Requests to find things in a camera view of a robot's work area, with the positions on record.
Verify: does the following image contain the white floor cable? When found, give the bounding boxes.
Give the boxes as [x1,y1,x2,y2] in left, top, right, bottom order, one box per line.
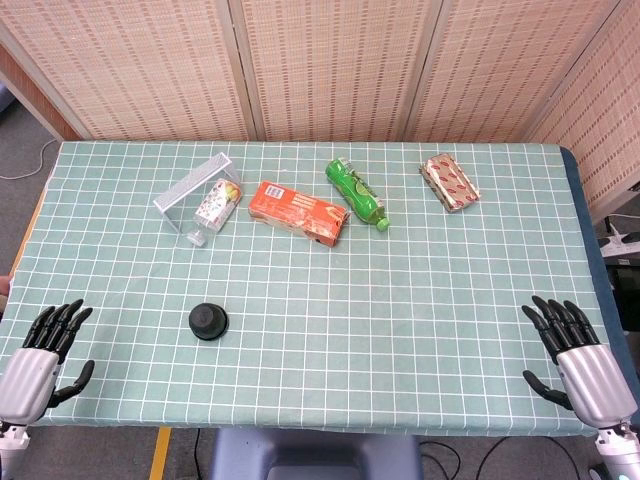
[0,139,60,181]

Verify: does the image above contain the black floor cable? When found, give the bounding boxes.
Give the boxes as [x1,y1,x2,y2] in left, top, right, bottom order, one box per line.
[418,434,596,480]

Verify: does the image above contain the clear bottle with floral label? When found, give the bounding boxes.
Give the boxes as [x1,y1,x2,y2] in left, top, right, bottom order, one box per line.
[186,179,243,247]

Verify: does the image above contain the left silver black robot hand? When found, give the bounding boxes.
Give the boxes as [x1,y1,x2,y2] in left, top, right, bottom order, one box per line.
[0,298,96,427]

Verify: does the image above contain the black box on floor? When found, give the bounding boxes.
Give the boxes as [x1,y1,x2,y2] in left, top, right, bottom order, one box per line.
[606,257,640,332]

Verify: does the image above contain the green checked tablecloth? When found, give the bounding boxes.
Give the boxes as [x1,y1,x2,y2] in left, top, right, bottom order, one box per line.
[0,140,612,439]

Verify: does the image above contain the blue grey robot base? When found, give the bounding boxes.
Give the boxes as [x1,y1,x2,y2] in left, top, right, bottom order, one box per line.
[209,428,424,480]

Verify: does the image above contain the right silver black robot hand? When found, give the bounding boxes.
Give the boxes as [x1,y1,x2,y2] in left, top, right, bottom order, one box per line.
[521,295,635,429]

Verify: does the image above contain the silver mesh basket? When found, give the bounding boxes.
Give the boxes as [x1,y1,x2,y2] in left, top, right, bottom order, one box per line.
[153,153,243,235]

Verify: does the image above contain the foil wrapped snack pack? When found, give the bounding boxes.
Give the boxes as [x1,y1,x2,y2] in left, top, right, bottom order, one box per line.
[418,153,481,214]

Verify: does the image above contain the bamboo folding screen panel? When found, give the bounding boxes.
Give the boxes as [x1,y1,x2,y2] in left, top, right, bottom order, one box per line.
[0,24,94,142]
[0,0,254,142]
[404,0,629,144]
[242,0,444,143]
[524,0,640,221]

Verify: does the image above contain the white power strip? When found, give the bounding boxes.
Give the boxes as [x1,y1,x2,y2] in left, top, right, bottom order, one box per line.
[597,234,640,259]

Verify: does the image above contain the green plastic bottle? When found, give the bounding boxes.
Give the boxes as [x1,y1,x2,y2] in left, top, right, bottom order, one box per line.
[325,157,392,233]

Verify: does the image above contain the orange carton box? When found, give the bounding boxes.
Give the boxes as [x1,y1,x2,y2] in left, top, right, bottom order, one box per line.
[248,180,351,249]

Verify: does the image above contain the black round lid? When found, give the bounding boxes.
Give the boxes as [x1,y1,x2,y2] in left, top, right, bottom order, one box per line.
[188,308,230,343]

